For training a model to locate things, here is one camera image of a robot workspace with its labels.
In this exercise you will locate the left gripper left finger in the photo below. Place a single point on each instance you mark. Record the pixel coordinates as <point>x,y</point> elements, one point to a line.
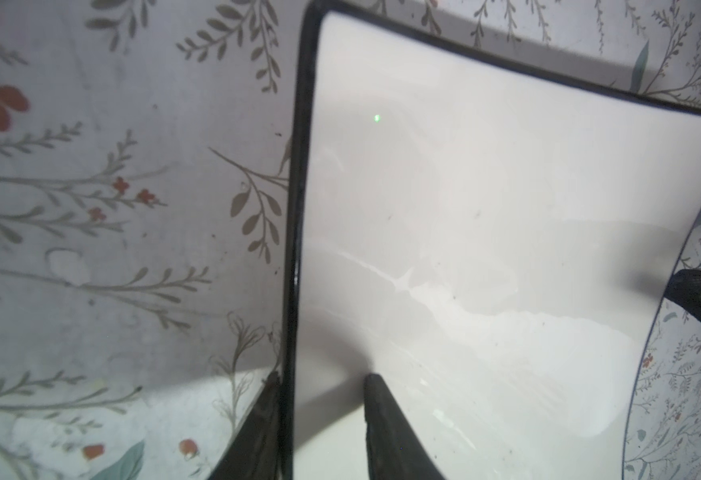
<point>253,455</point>

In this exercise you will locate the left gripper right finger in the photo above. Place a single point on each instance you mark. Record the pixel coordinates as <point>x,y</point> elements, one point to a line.
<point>392,448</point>

